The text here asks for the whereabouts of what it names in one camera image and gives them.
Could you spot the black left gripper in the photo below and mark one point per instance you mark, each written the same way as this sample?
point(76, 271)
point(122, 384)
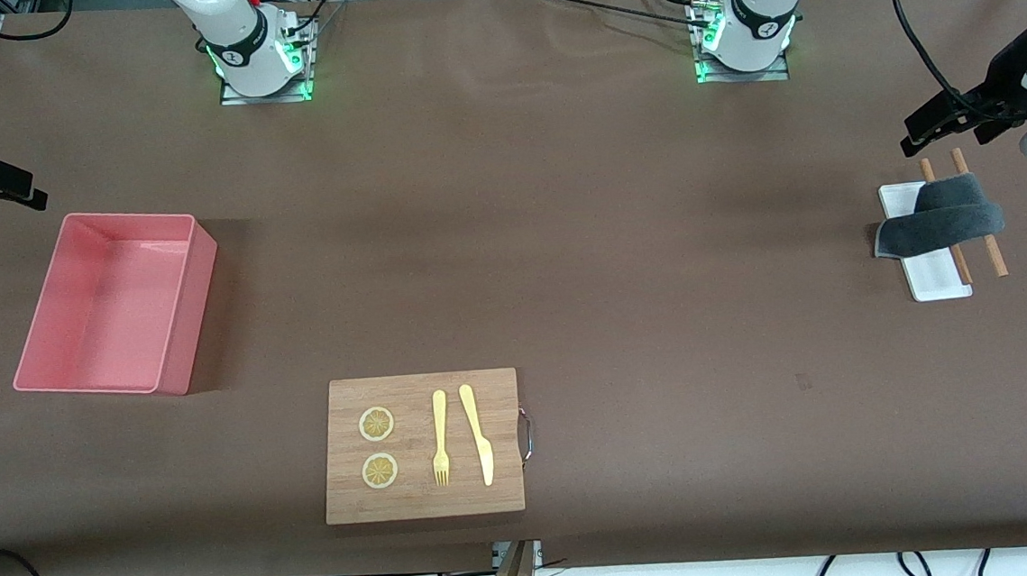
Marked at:
point(1004, 77)

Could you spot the dark grey cloth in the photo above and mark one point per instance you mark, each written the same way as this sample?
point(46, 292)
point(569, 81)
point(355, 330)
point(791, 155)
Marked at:
point(934, 227)

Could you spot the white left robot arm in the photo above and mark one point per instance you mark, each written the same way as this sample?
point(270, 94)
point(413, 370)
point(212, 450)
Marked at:
point(765, 8)

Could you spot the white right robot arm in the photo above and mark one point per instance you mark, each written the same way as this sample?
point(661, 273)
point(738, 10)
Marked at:
point(234, 36)

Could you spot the pink plastic bin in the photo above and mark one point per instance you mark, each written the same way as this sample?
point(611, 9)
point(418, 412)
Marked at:
point(108, 307)

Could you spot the white rectangular tray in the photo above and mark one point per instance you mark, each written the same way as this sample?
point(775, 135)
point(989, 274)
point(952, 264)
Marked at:
point(933, 277)

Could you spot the lemon slice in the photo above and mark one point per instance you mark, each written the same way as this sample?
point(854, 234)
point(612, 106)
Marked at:
point(377, 424)
point(380, 471)

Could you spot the yellow plastic fork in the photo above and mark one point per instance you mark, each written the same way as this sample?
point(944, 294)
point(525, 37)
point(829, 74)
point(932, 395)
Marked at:
point(439, 411)

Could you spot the wooden cutting board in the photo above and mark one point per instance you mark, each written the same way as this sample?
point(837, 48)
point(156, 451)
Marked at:
point(420, 502)

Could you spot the yellow plastic knife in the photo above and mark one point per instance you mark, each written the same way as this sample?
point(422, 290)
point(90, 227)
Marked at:
point(485, 462)

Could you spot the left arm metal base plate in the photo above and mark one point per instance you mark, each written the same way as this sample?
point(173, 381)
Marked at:
point(743, 76)

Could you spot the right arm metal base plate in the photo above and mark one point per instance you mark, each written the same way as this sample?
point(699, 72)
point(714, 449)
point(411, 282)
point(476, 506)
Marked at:
point(265, 97)

